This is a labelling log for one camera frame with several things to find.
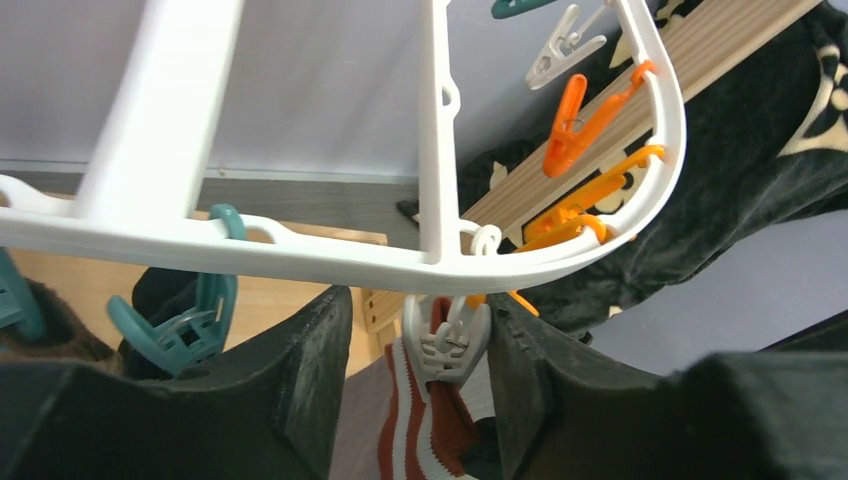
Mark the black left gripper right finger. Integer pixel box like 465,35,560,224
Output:
488,294,847,479

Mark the white plastic sock hanger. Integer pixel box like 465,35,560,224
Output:
0,0,688,297

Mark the wooden hanger stand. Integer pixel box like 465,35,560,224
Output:
1,1,813,295

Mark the orange clothes peg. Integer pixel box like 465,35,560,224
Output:
542,61,656,179

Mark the rust white striped sock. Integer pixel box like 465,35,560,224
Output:
377,297,480,479

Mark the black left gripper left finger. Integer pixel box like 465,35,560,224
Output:
1,285,353,479

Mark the teal clothes peg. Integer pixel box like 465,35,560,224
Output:
1,248,46,340
107,203,248,379

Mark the white clothes peg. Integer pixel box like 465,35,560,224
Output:
524,1,616,91
401,295,492,386

